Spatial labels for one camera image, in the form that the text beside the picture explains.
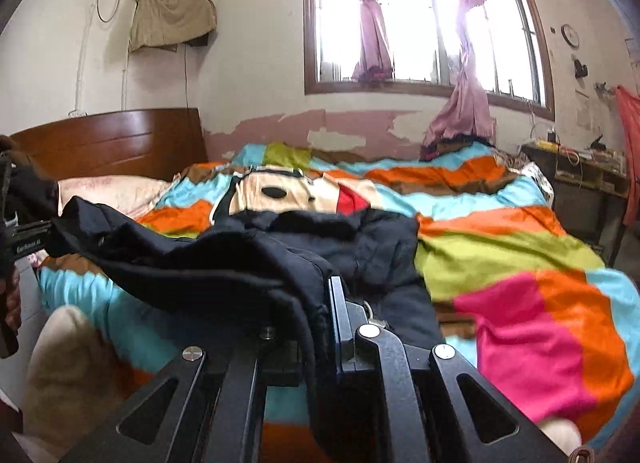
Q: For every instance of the dark clothes pile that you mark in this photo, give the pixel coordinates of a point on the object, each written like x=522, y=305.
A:
x=447, y=148

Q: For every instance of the dark navy padded jacket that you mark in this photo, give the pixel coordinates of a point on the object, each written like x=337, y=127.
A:
x=225, y=253

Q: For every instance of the beige cloth cover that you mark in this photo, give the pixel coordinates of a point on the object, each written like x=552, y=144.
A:
x=170, y=18

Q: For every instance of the round wall clock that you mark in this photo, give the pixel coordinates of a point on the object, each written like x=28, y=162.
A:
x=570, y=36

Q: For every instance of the cluttered wooden desk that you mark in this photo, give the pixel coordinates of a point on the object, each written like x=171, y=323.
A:
x=580, y=183

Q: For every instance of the orange hanging towel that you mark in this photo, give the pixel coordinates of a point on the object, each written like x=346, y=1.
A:
x=631, y=143

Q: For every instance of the long pink curtain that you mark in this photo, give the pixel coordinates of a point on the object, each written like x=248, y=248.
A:
x=460, y=108

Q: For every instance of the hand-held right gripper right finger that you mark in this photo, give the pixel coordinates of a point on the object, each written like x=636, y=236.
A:
x=336, y=323

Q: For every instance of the short pink curtain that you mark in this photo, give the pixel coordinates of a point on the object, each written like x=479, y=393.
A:
x=370, y=33

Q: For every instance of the white wall pipe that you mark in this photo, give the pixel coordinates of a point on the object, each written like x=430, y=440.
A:
x=82, y=53

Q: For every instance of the cream fleece blanket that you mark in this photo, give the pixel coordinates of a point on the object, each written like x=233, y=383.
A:
x=65, y=368

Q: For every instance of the brown wooden headboard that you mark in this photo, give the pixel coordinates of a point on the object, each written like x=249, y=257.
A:
x=110, y=143

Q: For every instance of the colourful striped blanket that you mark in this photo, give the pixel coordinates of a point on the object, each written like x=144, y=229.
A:
x=500, y=263

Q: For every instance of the pale floral pillow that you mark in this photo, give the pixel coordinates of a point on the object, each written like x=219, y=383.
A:
x=115, y=193

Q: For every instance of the white wall socket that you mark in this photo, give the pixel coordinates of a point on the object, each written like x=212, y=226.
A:
x=78, y=114

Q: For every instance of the black wall fixture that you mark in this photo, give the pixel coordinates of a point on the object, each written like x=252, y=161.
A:
x=580, y=68

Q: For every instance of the person's left hand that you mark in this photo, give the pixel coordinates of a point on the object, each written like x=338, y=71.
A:
x=13, y=303

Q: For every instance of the wooden framed window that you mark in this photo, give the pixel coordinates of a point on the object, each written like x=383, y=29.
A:
x=415, y=18

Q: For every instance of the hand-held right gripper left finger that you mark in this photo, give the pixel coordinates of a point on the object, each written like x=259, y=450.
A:
x=240, y=385

